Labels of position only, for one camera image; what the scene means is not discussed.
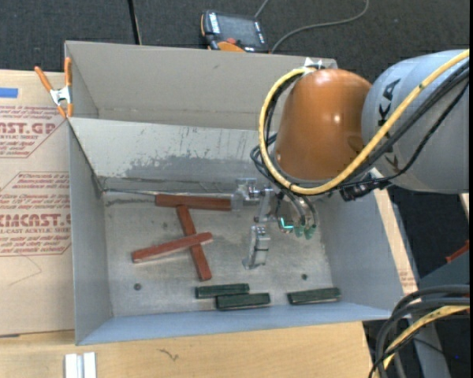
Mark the brown cardboard board red print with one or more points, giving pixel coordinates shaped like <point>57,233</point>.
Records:
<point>31,211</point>

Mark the red-brown flat block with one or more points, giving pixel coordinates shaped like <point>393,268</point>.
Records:
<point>161,249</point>
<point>193,202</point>
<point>195,246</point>

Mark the grey metal bin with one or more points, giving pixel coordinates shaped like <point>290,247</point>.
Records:
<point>161,160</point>

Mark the black cylinder on white bracket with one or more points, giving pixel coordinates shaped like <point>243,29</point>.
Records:
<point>354,192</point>

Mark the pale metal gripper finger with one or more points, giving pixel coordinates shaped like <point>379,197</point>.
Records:
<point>257,250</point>
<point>245,192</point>

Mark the dark green flat block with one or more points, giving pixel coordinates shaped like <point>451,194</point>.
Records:
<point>313,295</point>
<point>222,290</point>
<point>242,301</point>

